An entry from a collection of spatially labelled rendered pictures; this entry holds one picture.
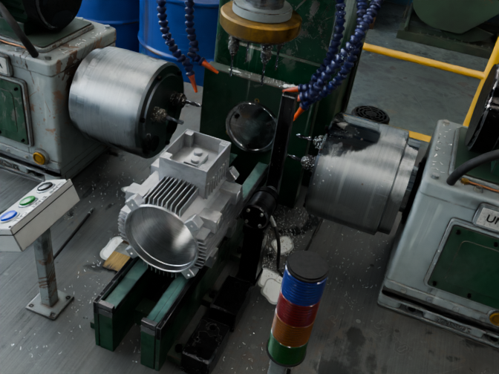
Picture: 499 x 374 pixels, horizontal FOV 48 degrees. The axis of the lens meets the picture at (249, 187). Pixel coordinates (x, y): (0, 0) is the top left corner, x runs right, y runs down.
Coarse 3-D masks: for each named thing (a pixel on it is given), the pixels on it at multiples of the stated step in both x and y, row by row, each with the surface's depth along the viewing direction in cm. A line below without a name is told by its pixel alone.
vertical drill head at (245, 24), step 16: (240, 0) 119; (256, 0) 115; (272, 0) 115; (224, 16) 118; (240, 16) 118; (256, 16) 115; (272, 16) 115; (288, 16) 118; (240, 32) 116; (256, 32) 115; (272, 32) 115; (288, 32) 117; (272, 48) 119
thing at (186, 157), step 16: (176, 144) 111; (192, 144) 116; (208, 144) 115; (160, 160) 106; (176, 160) 105; (192, 160) 108; (208, 160) 112; (224, 160) 112; (160, 176) 108; (176, 176) 107; (192, 176) 105; (208, 176) 105; (224, 176) 115; (208, 192) 107
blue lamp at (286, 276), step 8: (288, 272) 76; (288, 280) 76; (296, 280) 75; (288, 288) 77; (296, 288) 76; (304, 288) 75; (312, 288) 75; (320, 288) 76; (288, 296) 77; (296, 296) 76; (304, 296) 76; (312, 296) 76; (320, 296) 78; (296, 304) 77; (304, 304) 77; (312, 304) 77
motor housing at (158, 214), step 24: (168, 192) 104; (192, 192) 106; (216, 192) 111; (120, 216) 107; (144, 216) 114; (168, 216) 121; (144, 240) 113; (168, 240) 117; (192, 240) 117; (216, 240) 108; (144, 264) 112; (168, 264) 111; (192, 264) 106
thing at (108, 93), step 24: (120, 48) 139; (96, 72) 132; (120, 72) 131; (144, 72) 131; (168, 72) 136; (72, 96) 134; (96, 96) 131; (120, 96) 129; (144, 96) 129; (168, 96) 140; (72, 120) 138; (96, 120) 133; (120, 120) 130; (144, 120) 131; (168, 120) 144; (120, 144) 136; (144, 144) 136; (168, 144) 148
